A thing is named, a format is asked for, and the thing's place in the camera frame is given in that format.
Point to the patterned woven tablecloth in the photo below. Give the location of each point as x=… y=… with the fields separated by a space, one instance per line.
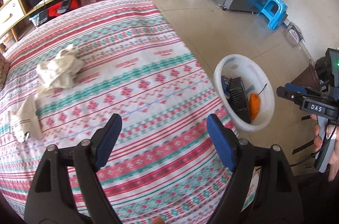
x=134 y=64

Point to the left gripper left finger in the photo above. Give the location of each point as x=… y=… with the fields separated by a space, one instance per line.
x=50 y=198

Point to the black plastic seedling tray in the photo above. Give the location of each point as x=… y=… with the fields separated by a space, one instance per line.
x=238 y=99

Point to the beige striped wrapper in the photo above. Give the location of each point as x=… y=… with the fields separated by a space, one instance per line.
x=23 y=122

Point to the orange peel with stem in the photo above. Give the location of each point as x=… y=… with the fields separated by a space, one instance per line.
x=255 y=103

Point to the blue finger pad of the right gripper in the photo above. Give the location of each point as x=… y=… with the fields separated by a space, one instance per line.
x=292 y=93

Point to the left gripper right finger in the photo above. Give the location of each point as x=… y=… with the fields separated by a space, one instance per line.
x=262 y=188

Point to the white paper ball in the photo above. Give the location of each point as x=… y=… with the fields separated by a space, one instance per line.
x=60 y=72

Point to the white plastic trash basin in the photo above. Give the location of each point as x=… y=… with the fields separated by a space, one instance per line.
x=245 y=91

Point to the person's left hand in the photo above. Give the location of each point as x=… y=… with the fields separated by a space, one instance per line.
x=157 y=220

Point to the blue plastic stool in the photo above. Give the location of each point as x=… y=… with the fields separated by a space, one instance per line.
x=273 y=10

